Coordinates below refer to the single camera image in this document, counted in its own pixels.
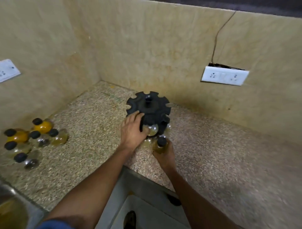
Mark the person's left hand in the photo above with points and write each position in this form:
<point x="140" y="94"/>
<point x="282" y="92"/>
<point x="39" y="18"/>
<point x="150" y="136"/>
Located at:
<point x="131" y="134"/>

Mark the person's right hand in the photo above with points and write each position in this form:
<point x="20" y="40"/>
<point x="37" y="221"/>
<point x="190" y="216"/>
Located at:
<point x="167" y="159"/>

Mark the person's right fingers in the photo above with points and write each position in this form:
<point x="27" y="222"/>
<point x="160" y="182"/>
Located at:
<point x="170" y="146"/>

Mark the person's left thumb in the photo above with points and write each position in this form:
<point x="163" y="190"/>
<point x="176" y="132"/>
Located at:
<point x="144" y="134"/>

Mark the amber spice bottle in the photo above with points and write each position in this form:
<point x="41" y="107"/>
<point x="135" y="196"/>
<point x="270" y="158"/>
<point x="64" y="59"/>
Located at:
<point x="161" y="144"/>

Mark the black revolving spice rack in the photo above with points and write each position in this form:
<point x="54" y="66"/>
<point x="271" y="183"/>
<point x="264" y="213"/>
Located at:
<point x="151" y="107"/>

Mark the person's right forearm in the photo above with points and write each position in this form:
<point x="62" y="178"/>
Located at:
<point x="195" y="203"/>

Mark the person's left forearm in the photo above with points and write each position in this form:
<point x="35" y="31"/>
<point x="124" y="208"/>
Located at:
<point x="92" y="186"/>

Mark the yellowish round glass jar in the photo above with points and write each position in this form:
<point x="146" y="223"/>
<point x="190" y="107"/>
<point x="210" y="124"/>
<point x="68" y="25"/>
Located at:
<point x="147" y="142"/>

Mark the clear round glass jar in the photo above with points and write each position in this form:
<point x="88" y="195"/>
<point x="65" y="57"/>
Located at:
<point x="152" y="129"/>

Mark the person's dark shoe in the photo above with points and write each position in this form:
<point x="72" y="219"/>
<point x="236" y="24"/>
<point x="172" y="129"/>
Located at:
<point x="174" y="200"/>
<point x="130" y="219"/>

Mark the cluster of black-lidded jars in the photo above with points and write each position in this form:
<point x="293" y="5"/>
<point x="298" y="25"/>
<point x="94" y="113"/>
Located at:
<point x="35" y="139"/>

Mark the blue shirt sleeve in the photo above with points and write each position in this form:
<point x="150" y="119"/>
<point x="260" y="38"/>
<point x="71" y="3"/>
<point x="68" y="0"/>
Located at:
<point x="55" y="224"/>

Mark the steel sink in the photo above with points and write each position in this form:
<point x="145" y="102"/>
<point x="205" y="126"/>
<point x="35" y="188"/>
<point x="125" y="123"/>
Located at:
<point x="13" y="207"/>

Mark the white double wall socket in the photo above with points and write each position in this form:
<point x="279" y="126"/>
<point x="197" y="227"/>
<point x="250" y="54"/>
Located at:
<point x="224" y="75"/>

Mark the white wall switch plate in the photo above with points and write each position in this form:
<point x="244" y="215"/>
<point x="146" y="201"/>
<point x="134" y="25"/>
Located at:
<point x="7" y="70"/>

